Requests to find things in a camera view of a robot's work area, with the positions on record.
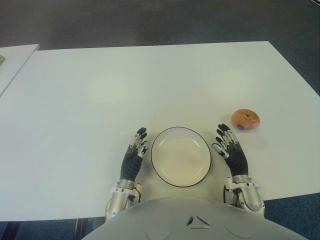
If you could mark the grey robot torso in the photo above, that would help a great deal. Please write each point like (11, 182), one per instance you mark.
(195, 225)

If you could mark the red yellow apple with sticker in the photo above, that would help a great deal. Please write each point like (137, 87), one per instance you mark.
(246, 120)

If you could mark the white side table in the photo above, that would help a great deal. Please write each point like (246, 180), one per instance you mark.
(15, 65)

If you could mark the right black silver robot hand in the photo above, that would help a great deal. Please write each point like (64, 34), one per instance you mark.
(237, 160)

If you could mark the white plate with black rim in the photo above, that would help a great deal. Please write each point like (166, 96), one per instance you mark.
(180, 157)

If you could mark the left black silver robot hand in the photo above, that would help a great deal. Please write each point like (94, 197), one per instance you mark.
(130, 165)

